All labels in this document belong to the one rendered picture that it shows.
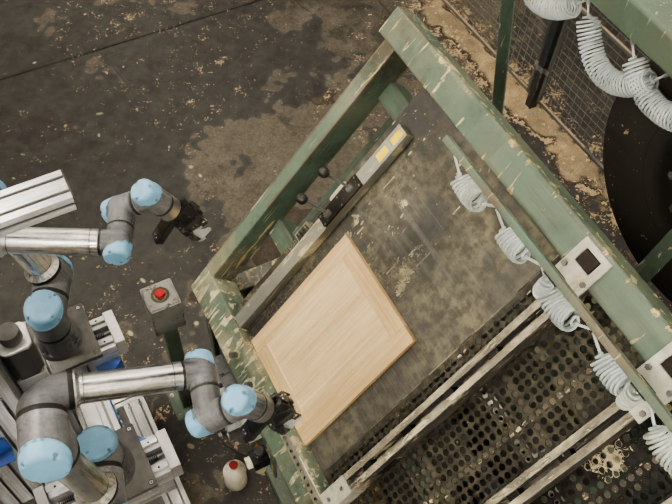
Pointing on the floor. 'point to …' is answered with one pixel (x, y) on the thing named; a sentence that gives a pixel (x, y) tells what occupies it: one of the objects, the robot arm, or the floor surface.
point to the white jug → (235, 475)
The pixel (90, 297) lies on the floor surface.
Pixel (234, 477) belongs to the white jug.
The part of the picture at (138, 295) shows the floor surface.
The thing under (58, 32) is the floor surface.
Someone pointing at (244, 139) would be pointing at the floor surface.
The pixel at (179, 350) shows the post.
